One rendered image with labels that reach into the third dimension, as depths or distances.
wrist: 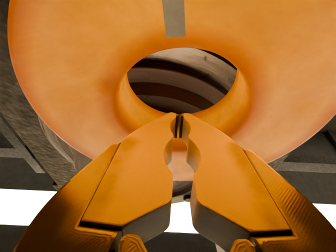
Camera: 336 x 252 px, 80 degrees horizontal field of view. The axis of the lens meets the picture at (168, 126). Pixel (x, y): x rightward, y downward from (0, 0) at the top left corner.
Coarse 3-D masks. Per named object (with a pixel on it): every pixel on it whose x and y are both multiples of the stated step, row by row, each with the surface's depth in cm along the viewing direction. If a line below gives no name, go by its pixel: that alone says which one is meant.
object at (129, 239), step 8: (120, 240) 5; (128, 240) 5; (136, 240) 6; (240, 240) 6; (248, 240) 6; (120, 248) 5; (128, 248) 5; (136, 248) 5; (144, 248) 5; (232, 248) 5; (240, 248) 5; (248, 248) 5
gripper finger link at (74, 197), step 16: (112, 144) 9; (96, 160) 8; (80, 176) 7; (96, 176) 7; (64, 192) 7; (80, 192) 7; (48, 208) 6; (64, 208) 6; (80, 208) 6; (32, 224) 6; (48, 224) 6; (64, 224) 6; (80, 224) 6; (32, 240) 5; (48, 240) 5; (64, 240) 5; (80, 240) 5; (96, 240) 5; (112, 240) 6
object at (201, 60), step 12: (180, 48) 29; (192, 48) 29; (144, 60) 30; (156, 60) 30; (168, 60) 30; (180, 60) 30; (192, 60) 30; (204, 60) 30; (216, 60) 30; (204, 72) 32; (216, 72) 32; (228, 72) 31; (228, 84) 33; (48, 132) 44
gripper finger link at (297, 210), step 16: (256, 160) 9; (272, 176) 8; (272, 192) 7; (288, 192) 7; (288, 208) 7; (304, 208) 7; (288, 224) 6; (304, 224) 6; (320, 224) 6; (256, 240) 6; (272, 240) 6; (288, 240) 6; (304, 240) 6; (320, 240) 6
